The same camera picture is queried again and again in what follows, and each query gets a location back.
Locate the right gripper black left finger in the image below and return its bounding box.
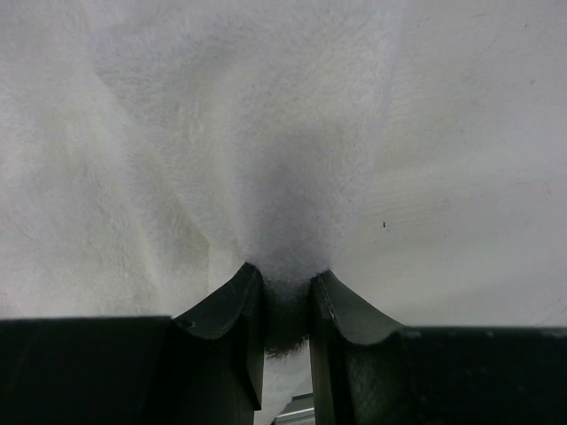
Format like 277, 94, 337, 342
170, 263, 264, 424

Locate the aluminium mounting rail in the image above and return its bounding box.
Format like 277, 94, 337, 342
272, 393, 315, 425

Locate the white towel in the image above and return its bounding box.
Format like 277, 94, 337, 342
0, 0, 408, 425

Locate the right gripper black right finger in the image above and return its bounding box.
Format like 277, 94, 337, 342
309, 271, 406, 424

